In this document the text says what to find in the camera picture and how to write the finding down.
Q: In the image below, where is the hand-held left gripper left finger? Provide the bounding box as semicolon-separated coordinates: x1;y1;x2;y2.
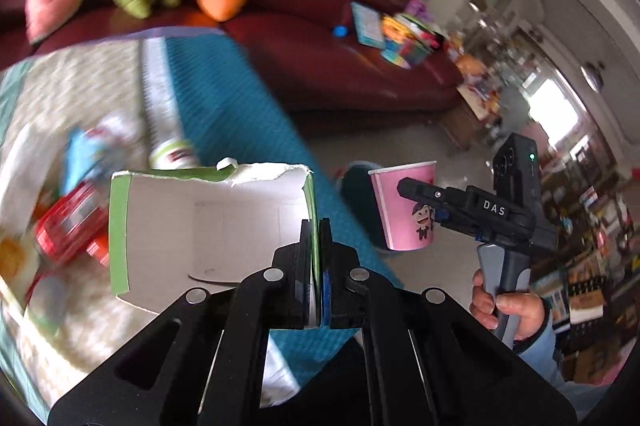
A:
47;220;321;426

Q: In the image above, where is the blue snack packet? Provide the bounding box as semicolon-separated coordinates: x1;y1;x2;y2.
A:
64;116;137;188

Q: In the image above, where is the person's right hand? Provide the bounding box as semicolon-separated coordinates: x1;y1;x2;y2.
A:
470;268;549;342

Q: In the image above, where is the white plastic bag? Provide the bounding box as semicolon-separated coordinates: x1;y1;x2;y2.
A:
0;126;67;229

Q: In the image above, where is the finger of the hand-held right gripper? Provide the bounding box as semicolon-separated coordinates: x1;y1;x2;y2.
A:
397;177;471;216
434;206;482;241

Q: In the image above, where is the teal book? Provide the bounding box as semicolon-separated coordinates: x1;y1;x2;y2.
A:
350;2;387;48

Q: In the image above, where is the orange white snack packet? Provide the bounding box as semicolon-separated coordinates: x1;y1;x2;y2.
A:
0;233;62;332

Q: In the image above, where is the green white carton box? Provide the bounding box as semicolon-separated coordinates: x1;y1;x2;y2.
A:
109;158;321;314

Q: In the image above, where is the cluttered shelf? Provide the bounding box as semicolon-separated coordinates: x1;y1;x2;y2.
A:
537;146;638;384

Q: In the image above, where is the person's right forearm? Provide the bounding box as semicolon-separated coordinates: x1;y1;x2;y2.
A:
515;301;618;422

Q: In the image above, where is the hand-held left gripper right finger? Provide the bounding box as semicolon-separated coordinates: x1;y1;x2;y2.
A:
320;218;578;426

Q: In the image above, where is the dark red sofa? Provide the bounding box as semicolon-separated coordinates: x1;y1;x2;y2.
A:
0;0;467;113

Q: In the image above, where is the round ceiling lamp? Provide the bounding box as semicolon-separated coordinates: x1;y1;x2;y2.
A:
582;62;606;92

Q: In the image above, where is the wooden side table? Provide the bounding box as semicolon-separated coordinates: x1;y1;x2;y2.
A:
439;85;502;152

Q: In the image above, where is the knitted teal beige blanket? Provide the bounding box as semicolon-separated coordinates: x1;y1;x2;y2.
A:
0;28;407;408

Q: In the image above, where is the colourful toy box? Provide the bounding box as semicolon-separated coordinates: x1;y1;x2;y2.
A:
380;12;447;70

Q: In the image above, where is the pink paper cup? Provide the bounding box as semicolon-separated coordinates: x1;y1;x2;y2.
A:
368;161;438;253

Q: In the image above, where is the red snack packet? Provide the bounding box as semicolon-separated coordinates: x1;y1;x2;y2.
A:
32;183;112;268

